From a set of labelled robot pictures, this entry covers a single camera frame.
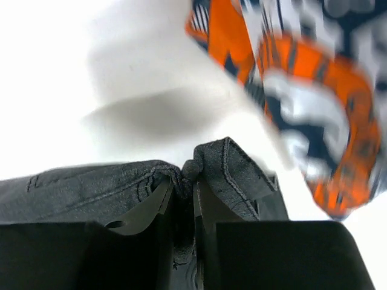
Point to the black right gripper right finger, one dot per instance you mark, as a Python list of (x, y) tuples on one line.
[(236, 254)]

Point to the patterned orange teal garment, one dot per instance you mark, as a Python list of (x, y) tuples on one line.
[(317, 69)]

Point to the black trousers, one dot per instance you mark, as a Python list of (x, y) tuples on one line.
[(102, 194)]

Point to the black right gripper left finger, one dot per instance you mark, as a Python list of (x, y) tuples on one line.
[(135, 251)]

